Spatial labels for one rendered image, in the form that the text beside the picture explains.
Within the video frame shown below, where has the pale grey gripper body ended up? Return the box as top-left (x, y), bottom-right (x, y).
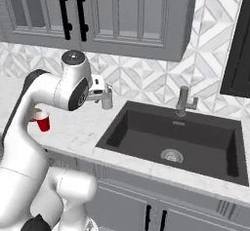
top-left (101, 84), bottom-right (114, 110)

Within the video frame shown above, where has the red cup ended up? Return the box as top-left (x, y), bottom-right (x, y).
top-left (34, 111), bottom-right (52, 134)

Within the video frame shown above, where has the grey panelled cupboard door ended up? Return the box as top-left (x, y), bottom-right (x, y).
top-left (79, 0), bottom-right (199, 63)

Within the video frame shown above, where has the grey lower cupboard door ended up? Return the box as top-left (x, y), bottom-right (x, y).
top-left (157, 199), bottom-right (250, 231)
top-left (85, 178), bottom-right (159, 231)

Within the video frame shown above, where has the grey glazed cupboard door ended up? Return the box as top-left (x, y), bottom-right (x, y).
top-left (0, 0), bottom-right (81, 53)

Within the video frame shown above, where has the grey metal tap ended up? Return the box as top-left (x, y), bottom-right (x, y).
top-left (175, 85), bottom-right (199, 118)

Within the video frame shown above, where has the black sink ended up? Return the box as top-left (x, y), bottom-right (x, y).
top-left (95, 99), bottom-right (250, 187)

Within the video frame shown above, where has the black framed window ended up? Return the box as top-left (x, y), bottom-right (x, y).
top-left (220, 0), bottom-right (250, 99)

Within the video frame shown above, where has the black bar cupboard handle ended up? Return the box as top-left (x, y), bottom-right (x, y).
top-left (74, 0), bottom-right (90, 43)
top-left (56, 0), bottom-right (73, 41)

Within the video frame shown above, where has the short black cupboard handle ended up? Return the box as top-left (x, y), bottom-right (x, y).
top-left (144, 204), bottom-right (152, 231)
top-left (158, 209), bottom-right (168, 231)

